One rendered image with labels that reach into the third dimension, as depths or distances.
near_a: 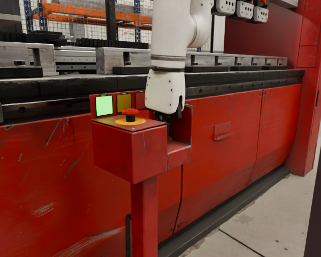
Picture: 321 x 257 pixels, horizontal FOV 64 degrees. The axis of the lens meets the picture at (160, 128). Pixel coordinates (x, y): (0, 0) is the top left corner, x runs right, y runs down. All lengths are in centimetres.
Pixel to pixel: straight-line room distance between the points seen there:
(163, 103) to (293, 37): 187
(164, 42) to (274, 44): 190
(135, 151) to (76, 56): 75
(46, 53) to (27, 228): 50
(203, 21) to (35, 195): 63
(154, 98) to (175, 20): 18
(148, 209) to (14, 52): 57
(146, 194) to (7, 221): 37
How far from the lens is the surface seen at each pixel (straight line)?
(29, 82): 73
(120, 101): 68
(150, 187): 68
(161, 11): 61
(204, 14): 68
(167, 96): 61
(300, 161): 245
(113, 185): 92
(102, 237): 99
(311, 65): 233
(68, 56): 119
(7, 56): 84
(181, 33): 61
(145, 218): 71
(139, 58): 106
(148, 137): 55
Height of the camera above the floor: 91
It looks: 14 degrees down
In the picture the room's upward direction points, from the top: straight up
